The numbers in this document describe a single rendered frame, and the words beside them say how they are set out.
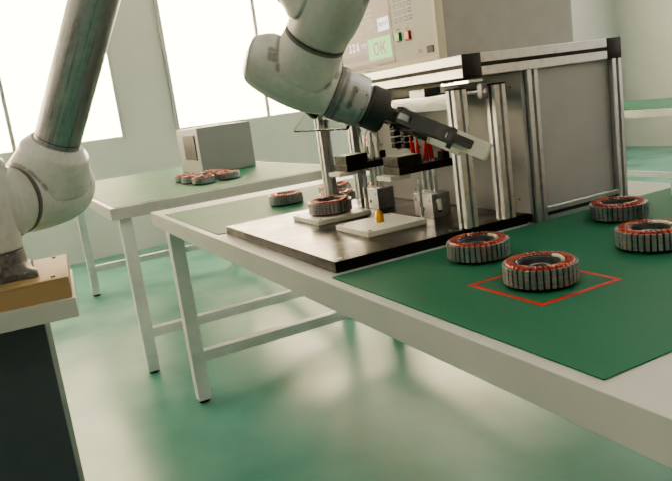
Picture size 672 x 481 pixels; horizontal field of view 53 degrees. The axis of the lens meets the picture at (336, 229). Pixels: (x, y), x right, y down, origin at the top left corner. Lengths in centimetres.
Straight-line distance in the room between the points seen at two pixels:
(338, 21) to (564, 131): 68
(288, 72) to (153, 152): 509
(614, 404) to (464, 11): 100
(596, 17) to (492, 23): 754
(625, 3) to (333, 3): 832
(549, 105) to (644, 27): 759
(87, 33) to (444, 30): 74
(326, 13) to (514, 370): 57
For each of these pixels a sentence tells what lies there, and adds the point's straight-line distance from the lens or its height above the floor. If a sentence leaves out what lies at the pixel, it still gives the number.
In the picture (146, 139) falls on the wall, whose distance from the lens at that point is 614.
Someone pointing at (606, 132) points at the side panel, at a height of 91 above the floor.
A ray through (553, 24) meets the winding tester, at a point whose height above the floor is 116.
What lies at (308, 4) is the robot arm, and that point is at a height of 120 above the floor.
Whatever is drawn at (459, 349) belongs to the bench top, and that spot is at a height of 73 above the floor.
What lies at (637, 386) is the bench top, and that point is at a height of 75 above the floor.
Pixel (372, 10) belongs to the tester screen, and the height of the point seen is 126.
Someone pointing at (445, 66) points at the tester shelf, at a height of 110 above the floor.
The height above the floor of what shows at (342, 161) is 91.
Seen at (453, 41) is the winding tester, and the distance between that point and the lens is 150.
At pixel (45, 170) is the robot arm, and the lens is 161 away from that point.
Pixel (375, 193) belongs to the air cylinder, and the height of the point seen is 81.
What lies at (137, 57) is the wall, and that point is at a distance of 618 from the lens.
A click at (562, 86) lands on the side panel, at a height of 103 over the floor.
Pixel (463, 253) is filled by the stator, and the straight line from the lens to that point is 120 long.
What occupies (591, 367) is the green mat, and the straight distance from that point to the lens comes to 78.
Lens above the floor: 106
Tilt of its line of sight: 11 degrees down
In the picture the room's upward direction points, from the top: 8 degrees counter-clockwise
